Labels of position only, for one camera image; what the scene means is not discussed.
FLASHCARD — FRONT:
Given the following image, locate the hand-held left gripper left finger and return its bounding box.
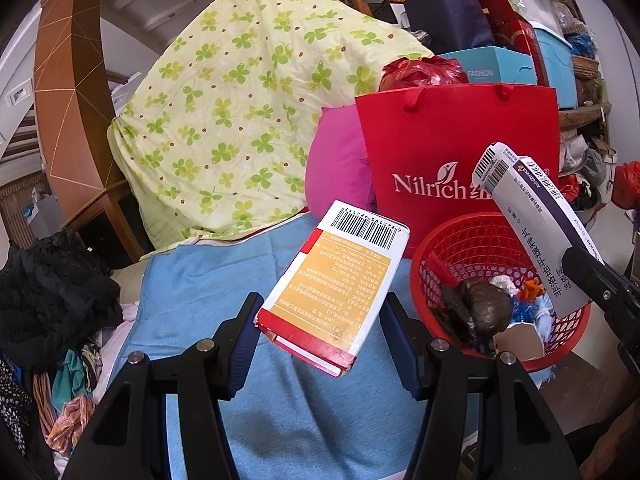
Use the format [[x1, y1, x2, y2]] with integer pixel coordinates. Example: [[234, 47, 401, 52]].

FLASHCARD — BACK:
[[60, 292, 265, 480]]

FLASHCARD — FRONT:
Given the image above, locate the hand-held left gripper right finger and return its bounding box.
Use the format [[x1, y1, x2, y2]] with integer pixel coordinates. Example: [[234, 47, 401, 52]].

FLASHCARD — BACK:
[[382, 292, 583, 480]]

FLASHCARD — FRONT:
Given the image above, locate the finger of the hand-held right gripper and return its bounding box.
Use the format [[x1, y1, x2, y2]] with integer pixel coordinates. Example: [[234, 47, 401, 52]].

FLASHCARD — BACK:
[[560, 244, 640, 376]]

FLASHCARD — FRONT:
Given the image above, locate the white and purple carton box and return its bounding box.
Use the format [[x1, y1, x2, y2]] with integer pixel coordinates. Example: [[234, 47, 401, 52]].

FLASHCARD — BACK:
[[472, 142, 608, 313]]

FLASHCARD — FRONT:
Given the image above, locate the dark plastic bag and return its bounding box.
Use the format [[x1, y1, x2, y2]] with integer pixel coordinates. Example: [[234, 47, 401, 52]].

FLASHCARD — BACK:
[[432, 280, 514, 353]]

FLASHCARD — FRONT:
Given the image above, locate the orange and white carton box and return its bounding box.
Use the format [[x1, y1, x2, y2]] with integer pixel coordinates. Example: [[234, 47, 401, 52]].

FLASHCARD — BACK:
[[255, 200, 412, 377]]

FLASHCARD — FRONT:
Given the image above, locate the red plastic mesh basket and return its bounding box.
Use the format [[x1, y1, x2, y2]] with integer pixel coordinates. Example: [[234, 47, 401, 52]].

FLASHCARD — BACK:
[[411, 212, 592, 373]]

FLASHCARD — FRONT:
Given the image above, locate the blue blanket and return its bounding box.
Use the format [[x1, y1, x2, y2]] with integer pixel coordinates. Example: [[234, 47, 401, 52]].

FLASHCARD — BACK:
[[100, 210, 556, 480]]

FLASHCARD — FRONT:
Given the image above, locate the wooden shelf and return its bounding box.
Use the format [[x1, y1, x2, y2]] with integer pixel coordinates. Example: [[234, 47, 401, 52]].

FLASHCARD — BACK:
[[559, 104, 612, 128]]

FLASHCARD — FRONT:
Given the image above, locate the pile of colourful clothes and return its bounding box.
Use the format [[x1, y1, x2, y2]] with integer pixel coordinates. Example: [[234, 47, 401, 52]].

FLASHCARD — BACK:
[[30, 345, 101, 456]]

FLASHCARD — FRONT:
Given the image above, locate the magenta pillow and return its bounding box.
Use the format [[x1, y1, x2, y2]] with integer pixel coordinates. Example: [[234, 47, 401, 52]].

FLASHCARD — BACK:
[[305, 106, 376, 218]]

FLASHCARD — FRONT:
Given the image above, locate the black cloth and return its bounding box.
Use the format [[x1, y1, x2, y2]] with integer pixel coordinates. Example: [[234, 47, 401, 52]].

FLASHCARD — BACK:
[[0, 230, 123, 371]]

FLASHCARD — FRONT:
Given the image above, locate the red paper gift bag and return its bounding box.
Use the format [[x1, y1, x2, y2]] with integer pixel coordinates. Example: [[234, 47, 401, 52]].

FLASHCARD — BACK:
[[355, 84, 561, 258]]

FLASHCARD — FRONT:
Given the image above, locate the blue plastic storage bin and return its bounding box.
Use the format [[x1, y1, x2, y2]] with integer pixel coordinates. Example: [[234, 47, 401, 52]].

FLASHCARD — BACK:
[[532, 21, 578, 108]]

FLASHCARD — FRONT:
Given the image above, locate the yellow clover print quilt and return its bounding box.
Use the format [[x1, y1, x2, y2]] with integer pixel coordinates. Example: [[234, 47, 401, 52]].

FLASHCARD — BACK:
[[107, 0, 436, 261]]

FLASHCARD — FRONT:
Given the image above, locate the light blue cardboard box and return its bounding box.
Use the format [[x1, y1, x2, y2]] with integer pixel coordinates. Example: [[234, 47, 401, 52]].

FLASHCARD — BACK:
[[440, 46, 538, 86]]

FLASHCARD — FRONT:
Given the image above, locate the crumpled red plastic bag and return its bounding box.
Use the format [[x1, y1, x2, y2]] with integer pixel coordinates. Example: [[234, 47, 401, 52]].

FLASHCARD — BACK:
[[378, 56, 468, 92]]

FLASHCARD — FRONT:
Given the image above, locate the dark red box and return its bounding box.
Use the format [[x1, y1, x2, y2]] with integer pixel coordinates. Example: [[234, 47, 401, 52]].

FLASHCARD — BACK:
[[480, 0, 551, 86]]

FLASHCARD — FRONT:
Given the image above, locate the navy bag with orange handles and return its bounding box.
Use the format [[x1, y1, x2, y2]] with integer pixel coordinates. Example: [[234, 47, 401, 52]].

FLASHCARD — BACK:
[[392, 0, 496, 56]]

